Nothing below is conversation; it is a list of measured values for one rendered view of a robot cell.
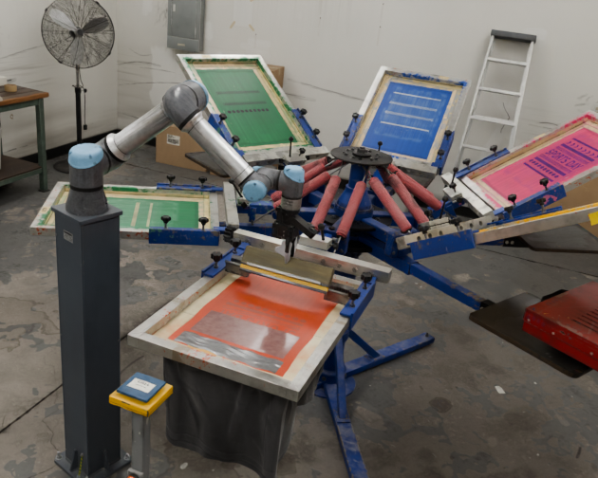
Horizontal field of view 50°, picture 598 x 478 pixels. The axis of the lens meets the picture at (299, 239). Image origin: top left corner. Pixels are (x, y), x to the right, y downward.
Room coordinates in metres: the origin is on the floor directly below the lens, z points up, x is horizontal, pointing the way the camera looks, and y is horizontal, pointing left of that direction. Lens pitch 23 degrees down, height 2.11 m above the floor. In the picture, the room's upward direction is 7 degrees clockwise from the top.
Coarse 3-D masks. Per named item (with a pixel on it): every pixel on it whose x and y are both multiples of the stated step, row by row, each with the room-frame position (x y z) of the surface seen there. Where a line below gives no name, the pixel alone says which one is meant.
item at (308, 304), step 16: (304, 288) 2.23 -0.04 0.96; (272, 304) 2.07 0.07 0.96; (288, 304) 2.08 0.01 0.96; (304, 304) 2.10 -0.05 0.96; (320, 304) 2.11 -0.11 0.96; (336, 304) 2.13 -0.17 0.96; (320, 320) 2.00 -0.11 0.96; (256, 336) 1.85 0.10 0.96; (272, 336) 1.86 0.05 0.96; (288, 336) 1.87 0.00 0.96; (304, 336) 1.88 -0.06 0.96; (256, 352) 1.75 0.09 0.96; (272, 352) 1.76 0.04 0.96; (288, 352) 1.77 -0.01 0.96; (256, 368) 1.66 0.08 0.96; (288, 368) 1.68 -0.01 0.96
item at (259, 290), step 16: (240, 288) 2.17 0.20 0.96; (256, 288) 2.18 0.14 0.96; (272, 288) 2.20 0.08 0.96; (288, 288) 2.21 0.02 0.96; (208, 304) 2.02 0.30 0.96; (256, 304) 2.06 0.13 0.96; (192, 320) 1.90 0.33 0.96; (208, 320) 1.91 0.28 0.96; (224, 320) 1.92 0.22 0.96; (240, 320) 1.94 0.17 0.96; (176, 336) 1.79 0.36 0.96; (208, 336) 1.81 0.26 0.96; (224, 336) 1.82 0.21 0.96; (240, 336) 1.83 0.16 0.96
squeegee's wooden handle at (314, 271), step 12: (252, 252) 2.23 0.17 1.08; (264, 252) 2.22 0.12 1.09; (264, 264) 2.19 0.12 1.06; (276, 264) 2.18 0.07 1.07; (288, 264) 2.17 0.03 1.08; (300, 264) 2.17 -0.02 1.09; (312, 264) 2.16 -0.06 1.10; (300, 276) 2.14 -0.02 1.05; (312, 276) 2.13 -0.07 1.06; (324, 276) 2.12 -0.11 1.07
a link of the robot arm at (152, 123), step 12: (192, 84) 2.24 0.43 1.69; (204, 96) 2.27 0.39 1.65; (156, 108) 2.27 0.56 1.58; (204, 108) 2.29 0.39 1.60; (144, 120) 2.26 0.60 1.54; (156, 120) 2.25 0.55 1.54; (168, 120) 2.25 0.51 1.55; (120, 132) 2.30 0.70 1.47; (132, 132) 2.27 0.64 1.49; (144, 132) 2.26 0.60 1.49; (156, 132) 2.27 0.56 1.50; (108, 144) 2.27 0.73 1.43; (120, 144) 2.27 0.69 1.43; (132, 144) 2.27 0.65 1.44; (120, 156) 2.27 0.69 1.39
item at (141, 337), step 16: (224, 272) 2.25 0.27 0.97; (192, 288) 2.06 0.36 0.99; (208, 288) 2.13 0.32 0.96; (176, 304) 1.93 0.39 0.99; (160, 320) 1.83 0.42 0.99; (336, 320) 1.95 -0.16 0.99; (128, 336) 1.71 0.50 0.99; (144, 336) 1.71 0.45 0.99; (336, 336) 1.85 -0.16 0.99; (160, 352) 1.67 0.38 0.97; (176, 352) 1.65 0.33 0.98; (192, 352) 1.66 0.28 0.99; (320, 352) 1.74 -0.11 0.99; (208, 368) 1.62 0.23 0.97; (224, 368) 1.60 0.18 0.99; (240, 368) 1.60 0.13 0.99; (304, 368) 1.64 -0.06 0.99; (320, 368) 1.70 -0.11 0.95; (256, 384) 1.56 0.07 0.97; (272, 384) 1.55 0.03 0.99; (288, 384) 1.55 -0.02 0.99; (304, 384) 1.56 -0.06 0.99
